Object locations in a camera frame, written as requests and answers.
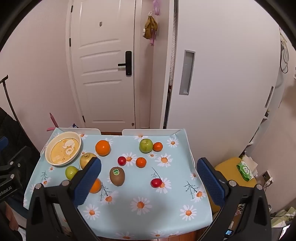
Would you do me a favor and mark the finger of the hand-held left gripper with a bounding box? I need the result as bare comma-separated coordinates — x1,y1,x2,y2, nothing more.
0,136,10,160
5,146,41,172

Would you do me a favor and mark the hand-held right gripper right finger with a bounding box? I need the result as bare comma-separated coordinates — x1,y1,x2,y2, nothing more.
196,157,271,241

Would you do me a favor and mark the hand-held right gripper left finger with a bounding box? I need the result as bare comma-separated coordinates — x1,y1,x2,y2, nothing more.
26,157,102,241

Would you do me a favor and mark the medium orange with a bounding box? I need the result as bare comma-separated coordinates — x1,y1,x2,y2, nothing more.
89,178,102,194

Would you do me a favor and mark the small green apple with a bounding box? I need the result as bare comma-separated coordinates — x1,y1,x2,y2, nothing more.
65,166,79,180

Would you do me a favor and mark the large yellow apple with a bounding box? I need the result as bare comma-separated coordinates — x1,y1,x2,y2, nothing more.
80,152,97,169

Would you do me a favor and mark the brown kiwi with sticker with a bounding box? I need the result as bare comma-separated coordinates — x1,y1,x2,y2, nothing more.
109,166,125,186

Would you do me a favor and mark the cream printed bowl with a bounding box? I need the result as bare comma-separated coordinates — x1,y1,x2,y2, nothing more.
45,131,82,167

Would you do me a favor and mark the large green apple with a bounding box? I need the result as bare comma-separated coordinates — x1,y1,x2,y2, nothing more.
139,138,154,153

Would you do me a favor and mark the person's left hand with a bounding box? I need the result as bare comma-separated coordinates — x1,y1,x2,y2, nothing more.
5,203,21,231

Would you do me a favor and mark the dark cloth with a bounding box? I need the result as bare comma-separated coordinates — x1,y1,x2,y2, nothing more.
0,107,41,164

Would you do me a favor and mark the yellow stool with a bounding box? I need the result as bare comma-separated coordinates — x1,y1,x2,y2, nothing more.
207,157,258,214

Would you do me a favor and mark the large orange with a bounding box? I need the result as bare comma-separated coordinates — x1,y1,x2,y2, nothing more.
95,140,111,156

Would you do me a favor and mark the green tissue pack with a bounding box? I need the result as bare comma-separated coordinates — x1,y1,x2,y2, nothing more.
236,161,254,181

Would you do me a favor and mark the dark curved pole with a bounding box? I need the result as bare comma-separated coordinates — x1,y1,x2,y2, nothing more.
0,75,21,124

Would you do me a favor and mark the blue daisy print tablecloth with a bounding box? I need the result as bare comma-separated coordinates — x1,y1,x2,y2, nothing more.
23,127,213,240

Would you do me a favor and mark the pale green cloth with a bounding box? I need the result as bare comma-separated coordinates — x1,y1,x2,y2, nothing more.
270,209,295,229

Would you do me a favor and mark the white panel door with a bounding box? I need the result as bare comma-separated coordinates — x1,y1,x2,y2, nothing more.
66,0,137,129

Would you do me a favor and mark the white sliding door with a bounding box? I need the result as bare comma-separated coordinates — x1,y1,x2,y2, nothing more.
163,0,285,149

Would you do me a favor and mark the olive hanging cloth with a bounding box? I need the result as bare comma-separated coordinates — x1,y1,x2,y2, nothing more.
143,16,158,39

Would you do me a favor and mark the wall socket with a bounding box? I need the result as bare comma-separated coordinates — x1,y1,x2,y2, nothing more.
263,171,274,186

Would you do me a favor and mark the grey recessed door handle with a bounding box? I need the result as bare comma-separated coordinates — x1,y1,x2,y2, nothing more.
265,86,274,108
179,49,196,95

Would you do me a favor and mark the black door lock handle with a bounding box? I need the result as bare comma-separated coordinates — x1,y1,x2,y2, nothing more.
118,51,132,76

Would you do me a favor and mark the white cable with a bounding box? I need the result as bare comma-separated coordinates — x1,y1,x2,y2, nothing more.
279,27,290,75

